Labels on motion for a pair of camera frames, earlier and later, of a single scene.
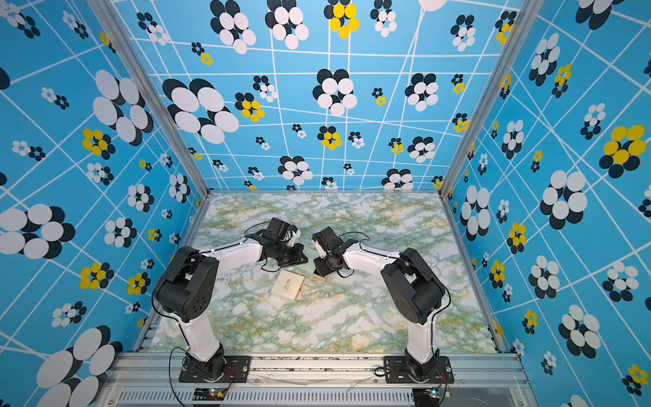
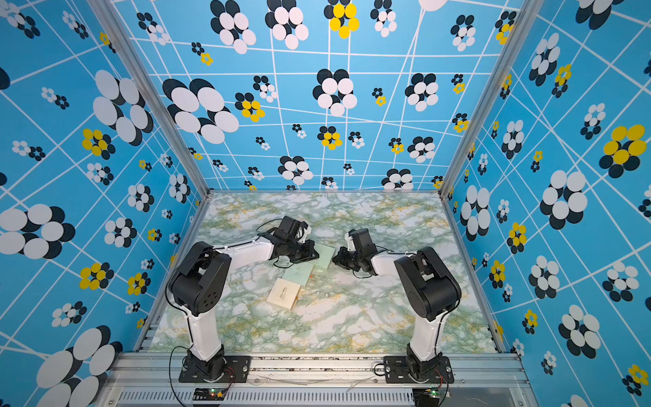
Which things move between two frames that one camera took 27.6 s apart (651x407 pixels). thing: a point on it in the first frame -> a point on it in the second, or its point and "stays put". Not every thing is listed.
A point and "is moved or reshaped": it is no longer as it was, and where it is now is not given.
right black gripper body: [324, 266] -> [359, 259]
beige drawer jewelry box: [287, 285] is moved or reshaped
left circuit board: [209, 393] stays put
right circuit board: [426, 397] stays put
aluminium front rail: [153, 379] stays put
